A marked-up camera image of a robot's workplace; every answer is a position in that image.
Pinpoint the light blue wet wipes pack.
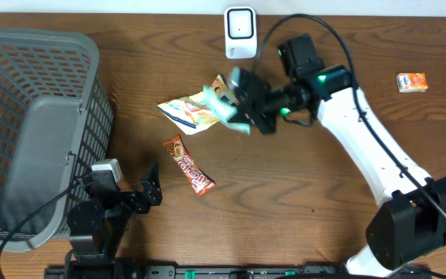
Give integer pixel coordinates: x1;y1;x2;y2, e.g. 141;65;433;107
203;86;251;136

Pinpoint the red brown candy bar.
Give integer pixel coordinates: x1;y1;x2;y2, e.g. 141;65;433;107
163;135;216;196

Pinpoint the yellow red snack bag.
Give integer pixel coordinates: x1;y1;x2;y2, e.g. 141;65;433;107
156;74;238;135

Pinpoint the orange white small box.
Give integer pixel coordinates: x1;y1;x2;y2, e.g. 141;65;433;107
396;73;428;93

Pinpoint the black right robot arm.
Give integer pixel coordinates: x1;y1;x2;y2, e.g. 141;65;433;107
228;35;446;277

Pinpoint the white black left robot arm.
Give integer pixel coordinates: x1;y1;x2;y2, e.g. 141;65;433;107
64;159;163;279

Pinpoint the white barcode scanner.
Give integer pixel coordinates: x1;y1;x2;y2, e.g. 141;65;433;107
224;6;258;60

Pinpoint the grey plastic shopping basket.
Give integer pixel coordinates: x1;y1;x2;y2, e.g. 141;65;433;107
0;28;114;253

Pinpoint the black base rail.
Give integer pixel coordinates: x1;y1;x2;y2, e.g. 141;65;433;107
43;264;434;279

